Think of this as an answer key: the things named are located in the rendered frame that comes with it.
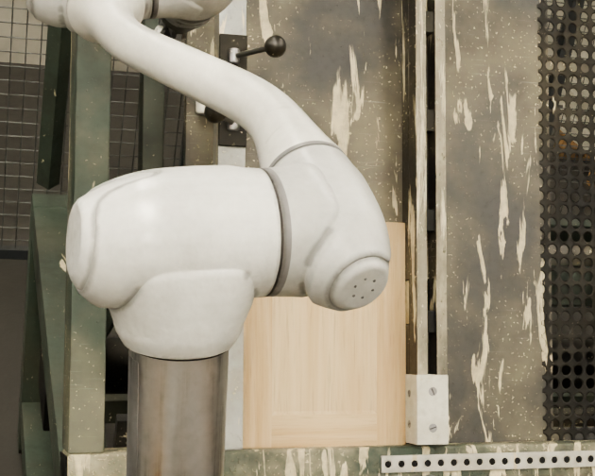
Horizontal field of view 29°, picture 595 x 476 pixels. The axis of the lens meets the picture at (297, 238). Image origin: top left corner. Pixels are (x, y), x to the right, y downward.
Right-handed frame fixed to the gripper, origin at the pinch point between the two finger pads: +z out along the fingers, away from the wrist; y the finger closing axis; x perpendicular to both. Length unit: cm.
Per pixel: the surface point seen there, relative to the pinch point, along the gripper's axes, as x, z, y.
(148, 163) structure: 1.2, 20.5, 18.3
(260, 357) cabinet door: 20, 14, 53
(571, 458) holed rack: 80, 10, 72
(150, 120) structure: 1.5, 20.4, 10.3
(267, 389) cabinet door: 22, 14, 59
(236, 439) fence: 16, 12, 67
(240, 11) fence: 15.9, 11.4, -8.5
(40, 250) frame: -12, 102, 28
